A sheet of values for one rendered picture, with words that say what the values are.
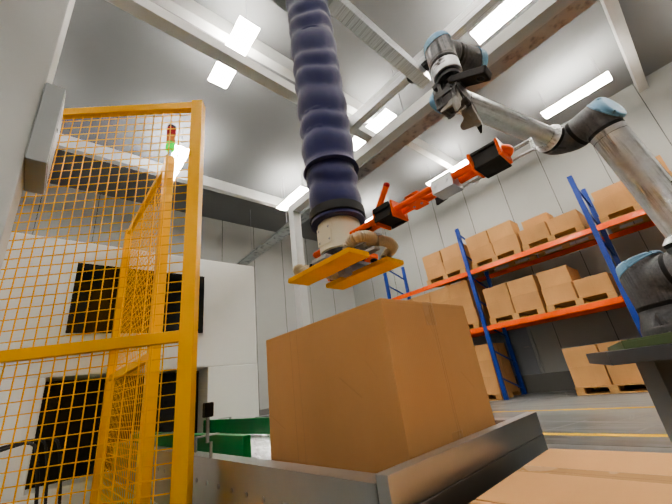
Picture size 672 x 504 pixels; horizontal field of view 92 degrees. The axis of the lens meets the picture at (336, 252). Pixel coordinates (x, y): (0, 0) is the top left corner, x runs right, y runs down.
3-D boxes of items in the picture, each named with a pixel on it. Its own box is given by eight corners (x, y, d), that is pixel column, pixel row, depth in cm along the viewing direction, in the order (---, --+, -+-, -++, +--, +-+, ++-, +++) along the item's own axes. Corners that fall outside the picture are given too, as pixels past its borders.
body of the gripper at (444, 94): (450, 122, 105) (441, 94, 109) (475, 104, 99) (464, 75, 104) (437, 111, 100) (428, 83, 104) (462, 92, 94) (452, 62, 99)
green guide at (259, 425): (202, 432, 246) (203, 419, 249) (216, 430, 252) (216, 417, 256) (344, 436, 139) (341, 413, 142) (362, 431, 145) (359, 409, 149)
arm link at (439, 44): (457, 31, 108) (432, 23, 104) (467, 58, 103) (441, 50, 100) (440, 57, 116) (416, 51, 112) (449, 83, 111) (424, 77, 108)
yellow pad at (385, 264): (325, 288, 137) (324, 277, 139) (342, 290, 144) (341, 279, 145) (387, 260, 115) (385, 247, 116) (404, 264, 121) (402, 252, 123)
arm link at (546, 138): (558, 149, 145) (425, 94, 130) (585, 127, 135) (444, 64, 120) (565, 168, 139) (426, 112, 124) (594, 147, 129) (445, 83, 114)
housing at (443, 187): (431, 194, 96) (428, 182, 98) (444, 201, 100) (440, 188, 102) (453, 183, 91) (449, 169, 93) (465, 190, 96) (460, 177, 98)
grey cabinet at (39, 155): (23, 191, 107) (43, 120, 118) (45, 195, 110) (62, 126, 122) (24, 157, 93) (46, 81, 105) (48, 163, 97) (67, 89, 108)
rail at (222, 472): (109, 477, 204) (113, 443, 211) (120, 475, 207) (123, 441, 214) (395, 635, 49) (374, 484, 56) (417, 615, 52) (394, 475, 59)
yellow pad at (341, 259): (287, 283, 125) (286, 271, 127) (308, 286, 131) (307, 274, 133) (348, 251, 102) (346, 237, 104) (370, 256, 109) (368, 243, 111)
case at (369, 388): (270, 463, 108) (265, 340, 123) (358, 438, 133) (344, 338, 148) (414, 485, 67) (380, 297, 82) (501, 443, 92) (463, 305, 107)
